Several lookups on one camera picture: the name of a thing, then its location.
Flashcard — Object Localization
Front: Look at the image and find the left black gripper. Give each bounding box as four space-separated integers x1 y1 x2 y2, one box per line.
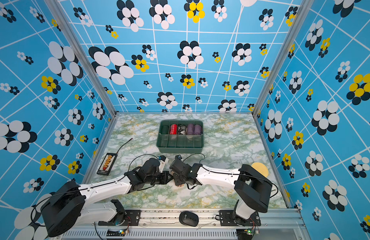
146 171 173 186

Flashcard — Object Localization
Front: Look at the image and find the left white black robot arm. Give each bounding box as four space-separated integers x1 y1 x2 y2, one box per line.
41 156 173 237

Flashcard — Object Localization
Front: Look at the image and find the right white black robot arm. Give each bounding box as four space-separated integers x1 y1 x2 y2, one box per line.
169 156 273 224

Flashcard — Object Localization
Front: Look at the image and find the green plastic organizer tray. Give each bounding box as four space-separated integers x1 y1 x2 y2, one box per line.
156 120 204 154

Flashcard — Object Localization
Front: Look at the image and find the black tray with skewers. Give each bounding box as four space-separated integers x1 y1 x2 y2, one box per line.
96 138 133 176

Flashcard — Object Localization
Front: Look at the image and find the black computer mouse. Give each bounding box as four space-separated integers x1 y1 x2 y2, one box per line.
179 211 199 227

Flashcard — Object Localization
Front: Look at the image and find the red rolled sock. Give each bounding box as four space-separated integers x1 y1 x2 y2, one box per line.
169 124 178 135

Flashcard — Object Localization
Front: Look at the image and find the black white argyle rolled sock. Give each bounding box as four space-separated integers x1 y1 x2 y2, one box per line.
177 124 187 135

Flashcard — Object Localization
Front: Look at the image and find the dark green rolled sock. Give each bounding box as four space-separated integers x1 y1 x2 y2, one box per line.
160 125 169 135

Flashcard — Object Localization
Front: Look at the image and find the left green circuit board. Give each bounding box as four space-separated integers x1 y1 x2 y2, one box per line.
106 230 126 237

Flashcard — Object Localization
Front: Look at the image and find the green circuit board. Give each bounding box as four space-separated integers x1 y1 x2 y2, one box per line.
106 230 126 237
236 229 256 239

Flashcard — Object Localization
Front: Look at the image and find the yellow round sponge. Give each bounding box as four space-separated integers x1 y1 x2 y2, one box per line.
252 162 269 178

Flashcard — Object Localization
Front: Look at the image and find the right green circuit board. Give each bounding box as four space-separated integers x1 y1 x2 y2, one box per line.
236 229 256 239

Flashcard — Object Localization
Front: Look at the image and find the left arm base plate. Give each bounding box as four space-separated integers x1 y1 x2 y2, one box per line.
98 210 141 227

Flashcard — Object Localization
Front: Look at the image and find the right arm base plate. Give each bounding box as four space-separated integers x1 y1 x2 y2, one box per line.
216 210 261 228

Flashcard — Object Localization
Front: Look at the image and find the aluminium front rail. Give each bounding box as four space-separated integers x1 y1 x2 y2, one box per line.
57 209 311 240

